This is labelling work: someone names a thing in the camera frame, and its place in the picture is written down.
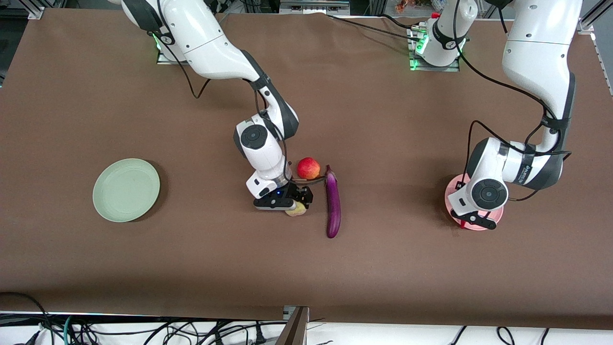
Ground red apple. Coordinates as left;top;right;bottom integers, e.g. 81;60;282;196
297;157;321;180

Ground purple eggplant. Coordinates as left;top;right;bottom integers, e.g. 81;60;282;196
325;165;342;239

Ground pink plate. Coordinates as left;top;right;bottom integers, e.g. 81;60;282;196
444;173;504;231

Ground brown table cloth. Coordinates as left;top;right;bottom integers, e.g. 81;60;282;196
0;7;613;331

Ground light green plate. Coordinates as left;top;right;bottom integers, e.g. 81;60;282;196
92;158;160;223

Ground grey metal bar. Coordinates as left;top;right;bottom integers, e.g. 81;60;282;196
279;0;350;14

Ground orange red small objects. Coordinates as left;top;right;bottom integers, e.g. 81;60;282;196
395;0;446;12

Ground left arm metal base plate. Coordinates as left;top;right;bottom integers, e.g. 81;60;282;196
409;26;460;72

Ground aluminium frame post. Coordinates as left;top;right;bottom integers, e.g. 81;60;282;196
275;306;310;345

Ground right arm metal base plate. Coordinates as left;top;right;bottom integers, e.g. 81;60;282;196
157;46;188;65

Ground short black table cable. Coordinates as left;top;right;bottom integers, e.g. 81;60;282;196
378;13;415;29

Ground long black table cable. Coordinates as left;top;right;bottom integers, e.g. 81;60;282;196
328;14;422;41

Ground black looped floor cable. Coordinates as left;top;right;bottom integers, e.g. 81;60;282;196
0;291;51;345

